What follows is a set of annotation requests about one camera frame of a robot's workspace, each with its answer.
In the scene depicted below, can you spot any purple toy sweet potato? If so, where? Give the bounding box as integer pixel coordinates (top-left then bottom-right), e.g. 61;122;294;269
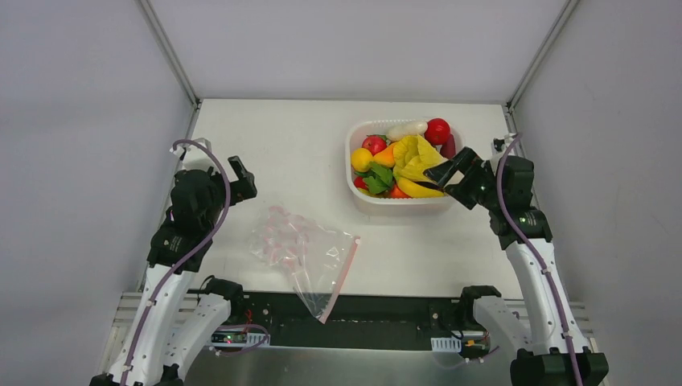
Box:
440;133;457;159

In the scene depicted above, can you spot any red toy apple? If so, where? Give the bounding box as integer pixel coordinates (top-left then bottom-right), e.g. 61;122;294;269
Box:
362;135;388;155

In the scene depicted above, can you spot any orange toy mango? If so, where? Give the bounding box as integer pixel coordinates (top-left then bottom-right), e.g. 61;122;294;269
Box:
373;142;396;169

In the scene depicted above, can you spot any red toy tomato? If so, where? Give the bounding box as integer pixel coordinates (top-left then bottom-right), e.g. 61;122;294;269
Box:
424;118;451;146

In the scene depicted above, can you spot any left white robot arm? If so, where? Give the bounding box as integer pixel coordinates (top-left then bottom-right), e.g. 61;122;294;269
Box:
90;156;257;385

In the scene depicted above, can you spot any clear zip top bag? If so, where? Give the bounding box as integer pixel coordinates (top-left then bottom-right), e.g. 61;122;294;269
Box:
249;206;361;324

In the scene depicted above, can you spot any yellow toy cabbage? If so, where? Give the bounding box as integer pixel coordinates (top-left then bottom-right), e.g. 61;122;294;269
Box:
393;135;446;183

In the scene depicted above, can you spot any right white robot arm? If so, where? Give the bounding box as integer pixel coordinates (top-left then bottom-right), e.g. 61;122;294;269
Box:
424;148;609;385

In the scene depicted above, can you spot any yellow toy banana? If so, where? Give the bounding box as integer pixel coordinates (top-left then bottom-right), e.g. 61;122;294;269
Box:
396;178;444;199

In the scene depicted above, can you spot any white toy radish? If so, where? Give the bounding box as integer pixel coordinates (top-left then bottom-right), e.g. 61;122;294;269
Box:
385;121;428;142

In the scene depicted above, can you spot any green toy leaf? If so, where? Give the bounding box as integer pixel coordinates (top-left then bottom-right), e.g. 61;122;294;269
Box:
354;162;395;196

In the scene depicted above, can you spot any orange toy carrot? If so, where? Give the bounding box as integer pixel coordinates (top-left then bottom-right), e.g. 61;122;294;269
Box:
388;184;410;199

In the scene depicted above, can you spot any white plastic basket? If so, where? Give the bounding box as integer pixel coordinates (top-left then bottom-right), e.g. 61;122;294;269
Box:
344;118;454;216

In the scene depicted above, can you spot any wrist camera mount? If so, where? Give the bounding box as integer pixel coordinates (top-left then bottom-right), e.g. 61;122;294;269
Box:
488;134;515;174
170;143;215;171

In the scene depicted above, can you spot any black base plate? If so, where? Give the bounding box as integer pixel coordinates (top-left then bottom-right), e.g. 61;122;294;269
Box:
226;292;485;351

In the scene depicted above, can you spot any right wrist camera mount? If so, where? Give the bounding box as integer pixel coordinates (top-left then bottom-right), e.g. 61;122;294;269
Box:
488;134;515;174

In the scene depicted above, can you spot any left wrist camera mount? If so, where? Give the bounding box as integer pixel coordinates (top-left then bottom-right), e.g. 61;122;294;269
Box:
170;143;215;171

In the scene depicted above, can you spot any yellow toy lemon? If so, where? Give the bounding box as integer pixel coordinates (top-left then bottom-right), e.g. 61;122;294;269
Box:
351;147;373;173

